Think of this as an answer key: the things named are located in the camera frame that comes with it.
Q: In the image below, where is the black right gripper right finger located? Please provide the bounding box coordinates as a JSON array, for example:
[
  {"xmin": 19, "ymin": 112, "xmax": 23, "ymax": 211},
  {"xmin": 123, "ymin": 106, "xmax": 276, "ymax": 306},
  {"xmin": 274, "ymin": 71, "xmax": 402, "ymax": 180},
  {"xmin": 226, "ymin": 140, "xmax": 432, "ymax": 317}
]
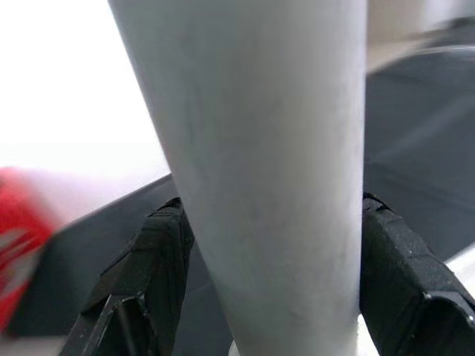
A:
[{"xmin": 358, "ymin": 191, "xmax": 475, "ymax": 356}]

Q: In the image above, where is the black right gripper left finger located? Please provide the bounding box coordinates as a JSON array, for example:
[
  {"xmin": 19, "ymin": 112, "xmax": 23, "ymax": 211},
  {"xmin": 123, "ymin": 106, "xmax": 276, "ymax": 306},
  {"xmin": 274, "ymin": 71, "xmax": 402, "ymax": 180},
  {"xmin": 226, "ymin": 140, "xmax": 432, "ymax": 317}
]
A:
[{"xmin": 61, "ymin": 196, "xmax": 196, "ymax": 356}]

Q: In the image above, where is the white plastic table leg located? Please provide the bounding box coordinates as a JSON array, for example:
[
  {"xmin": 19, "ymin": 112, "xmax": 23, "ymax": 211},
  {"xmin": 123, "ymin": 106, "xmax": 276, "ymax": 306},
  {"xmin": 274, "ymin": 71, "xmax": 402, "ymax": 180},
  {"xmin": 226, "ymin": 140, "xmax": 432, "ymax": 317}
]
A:
[{"xmin": 107, "ymin": 0, "xmax": 368, "ymax": 356}]

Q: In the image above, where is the black tablecloth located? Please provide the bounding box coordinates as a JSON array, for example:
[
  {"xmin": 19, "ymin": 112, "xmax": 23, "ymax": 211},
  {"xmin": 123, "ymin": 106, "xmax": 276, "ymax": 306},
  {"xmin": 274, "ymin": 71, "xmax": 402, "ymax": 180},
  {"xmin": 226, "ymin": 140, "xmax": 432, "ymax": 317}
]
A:
[{"xmin": 7, "ymin": 46, "xmax": 475, "ymax": 356}]

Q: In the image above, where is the red plastic stool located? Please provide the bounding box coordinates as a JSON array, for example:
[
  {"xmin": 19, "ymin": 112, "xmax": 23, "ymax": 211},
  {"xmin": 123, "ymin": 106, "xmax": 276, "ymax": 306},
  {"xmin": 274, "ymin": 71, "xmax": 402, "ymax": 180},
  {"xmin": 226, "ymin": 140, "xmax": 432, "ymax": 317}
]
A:
[{"xmin": 0, "ymin": 166, "xmax": 66, "ymax": 327}]

